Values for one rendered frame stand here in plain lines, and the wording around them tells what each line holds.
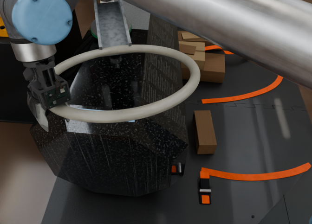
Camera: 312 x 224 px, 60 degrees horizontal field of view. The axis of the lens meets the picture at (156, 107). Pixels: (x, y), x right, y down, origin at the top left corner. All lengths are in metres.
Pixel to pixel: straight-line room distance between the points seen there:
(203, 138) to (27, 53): 1.42
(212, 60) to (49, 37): 2.01
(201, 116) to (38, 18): 1.62
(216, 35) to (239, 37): 0.03
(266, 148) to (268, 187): 0.29
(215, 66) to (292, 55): 2.05
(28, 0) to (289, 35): 0.38
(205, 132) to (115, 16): 1.03
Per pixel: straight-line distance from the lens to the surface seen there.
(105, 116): 0.65
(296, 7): 0.34
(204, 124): 1.94
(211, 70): 2.33
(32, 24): 0.50
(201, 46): 2.39
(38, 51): 0.65
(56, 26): 0.51
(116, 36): 1.15
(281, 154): 2.11
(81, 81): 1.29
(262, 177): 1.96
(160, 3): 0.39
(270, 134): 2.18
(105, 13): 1.28
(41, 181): 1.99
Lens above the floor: 1.68
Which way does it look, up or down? 50 degrees down
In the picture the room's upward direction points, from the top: straight up
